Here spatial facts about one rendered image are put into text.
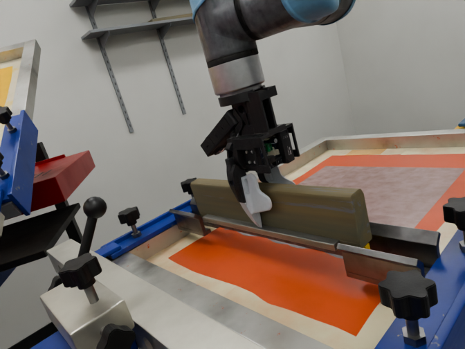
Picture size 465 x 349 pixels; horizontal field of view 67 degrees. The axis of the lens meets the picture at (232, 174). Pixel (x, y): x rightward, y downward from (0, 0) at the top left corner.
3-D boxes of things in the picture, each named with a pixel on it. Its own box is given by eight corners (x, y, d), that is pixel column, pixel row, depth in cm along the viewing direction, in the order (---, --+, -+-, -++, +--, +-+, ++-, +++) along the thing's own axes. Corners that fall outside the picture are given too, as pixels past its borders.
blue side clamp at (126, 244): (218, 212, 90) (210, 188, 89) (230, 215, 87) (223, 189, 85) (112, 275, 73) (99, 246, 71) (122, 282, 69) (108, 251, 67)
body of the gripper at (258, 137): (269, 179, 48) (246, 92, 45) (229, 177, 54) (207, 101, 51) (302, 159, 52) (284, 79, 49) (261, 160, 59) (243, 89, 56)
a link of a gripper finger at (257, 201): (269, 237, 51) (261, 176, 49) (242, 231, 55) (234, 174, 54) (284, 230, 53) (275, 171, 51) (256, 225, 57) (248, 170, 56)
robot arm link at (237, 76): (197, 72, 50) (237, 61, 55) (206, 103, 52) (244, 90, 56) (231, 60, 45) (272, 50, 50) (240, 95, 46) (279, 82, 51)
